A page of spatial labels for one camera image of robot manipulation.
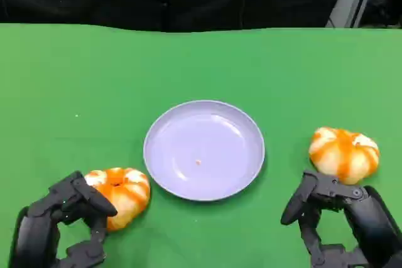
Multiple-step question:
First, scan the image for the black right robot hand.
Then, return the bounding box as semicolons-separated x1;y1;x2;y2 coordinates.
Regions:
280;169;402;268

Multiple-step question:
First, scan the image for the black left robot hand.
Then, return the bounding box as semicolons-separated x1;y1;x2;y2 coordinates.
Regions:
8;170;118;268

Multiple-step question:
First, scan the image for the orange and white bread roll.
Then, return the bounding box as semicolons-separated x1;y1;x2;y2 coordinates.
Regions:
308;126;381;186
84;167;151;233

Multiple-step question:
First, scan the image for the lilac plate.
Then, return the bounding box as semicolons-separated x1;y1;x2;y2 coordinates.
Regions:
143;99;266;203

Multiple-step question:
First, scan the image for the green table cloth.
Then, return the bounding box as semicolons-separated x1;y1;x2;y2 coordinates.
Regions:
0;23;402;268

